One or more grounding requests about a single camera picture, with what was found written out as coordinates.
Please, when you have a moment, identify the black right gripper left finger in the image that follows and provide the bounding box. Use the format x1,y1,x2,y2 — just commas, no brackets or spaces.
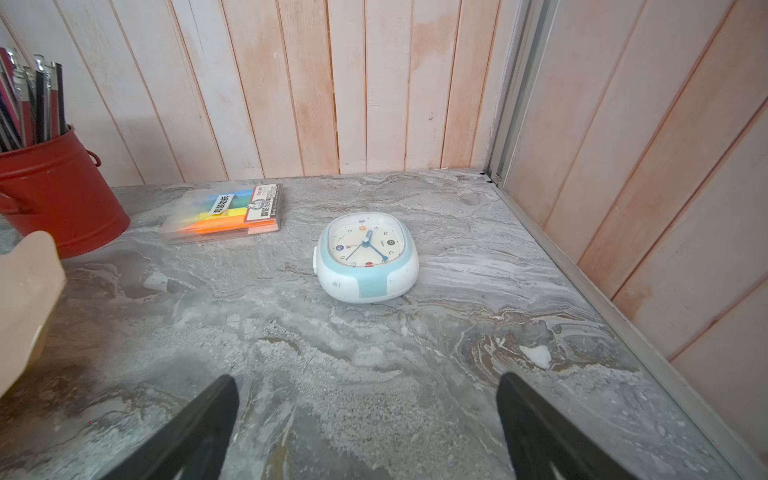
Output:
103,375,239,479

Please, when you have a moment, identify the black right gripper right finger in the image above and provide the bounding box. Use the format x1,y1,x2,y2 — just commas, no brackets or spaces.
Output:
496,372,635,479

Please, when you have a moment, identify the pink scalloped fruit bowl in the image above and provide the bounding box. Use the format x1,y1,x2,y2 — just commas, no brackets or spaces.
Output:
1,231,66,394

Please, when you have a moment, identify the pack of coloured highlighters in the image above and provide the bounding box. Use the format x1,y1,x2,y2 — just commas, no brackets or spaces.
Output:
159,183,282,242

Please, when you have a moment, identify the white and teal alarm clock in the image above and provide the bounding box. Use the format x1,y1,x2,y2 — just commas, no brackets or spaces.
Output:
312,212,419,304

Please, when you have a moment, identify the red metal pencil bucket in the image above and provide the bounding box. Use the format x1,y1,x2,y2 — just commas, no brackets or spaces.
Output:
1,128,130,259

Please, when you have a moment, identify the bundle of pencils and pens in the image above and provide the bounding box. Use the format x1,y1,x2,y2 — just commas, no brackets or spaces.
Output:
1,48,71,153

